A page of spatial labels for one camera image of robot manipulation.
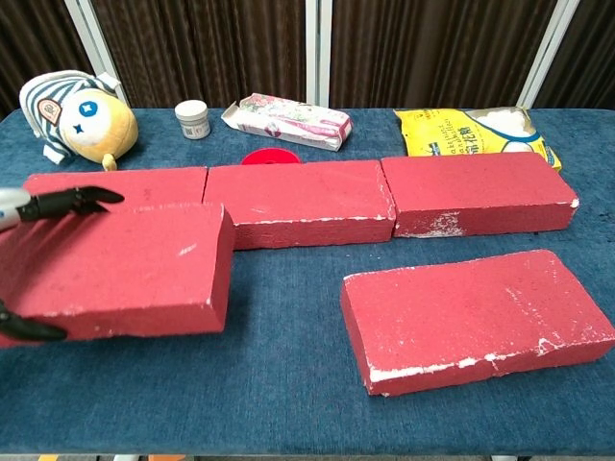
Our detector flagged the red plastic disc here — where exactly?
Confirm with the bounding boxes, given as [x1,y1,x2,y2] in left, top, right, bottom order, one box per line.
[241,148,303,166]

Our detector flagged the pink white carton box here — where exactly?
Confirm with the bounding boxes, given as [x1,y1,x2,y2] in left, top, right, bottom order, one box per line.
[220,92,354,153]

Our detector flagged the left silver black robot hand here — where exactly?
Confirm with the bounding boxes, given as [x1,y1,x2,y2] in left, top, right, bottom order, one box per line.
[0,185,125,342]

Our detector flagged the red foam brick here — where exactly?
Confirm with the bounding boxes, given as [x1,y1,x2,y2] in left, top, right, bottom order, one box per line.
[0,201,235,348]
[22,165,209,213]
[202,159,397,252]
[380,152,580,239]
[339,248,615,398]

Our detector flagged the brown fabric partition panel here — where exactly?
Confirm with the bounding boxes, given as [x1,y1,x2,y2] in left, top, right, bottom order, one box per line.
[329,0,559,109]
[0,0,93,121]
[533,0,615,111]
[90,0,308,109]

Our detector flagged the white partition frame post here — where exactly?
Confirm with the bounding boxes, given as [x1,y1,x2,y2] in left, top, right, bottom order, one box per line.
[305,0,332,109]
[64,0,127,105]
[516,0,582,109]

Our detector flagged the yellow marshmallow bag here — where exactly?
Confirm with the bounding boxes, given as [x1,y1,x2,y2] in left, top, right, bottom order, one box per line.
[393,106,563,173]

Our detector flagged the yellow striped plush toy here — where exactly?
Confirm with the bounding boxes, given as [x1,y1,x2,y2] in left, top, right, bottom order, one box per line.
[18,69,139,172]

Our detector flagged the blue tablecloth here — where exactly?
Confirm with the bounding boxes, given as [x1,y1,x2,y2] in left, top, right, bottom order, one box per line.
[0,108,615,456]

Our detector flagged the small white jar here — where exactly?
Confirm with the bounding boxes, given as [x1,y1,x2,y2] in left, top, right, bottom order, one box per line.
[174,99,211,141]

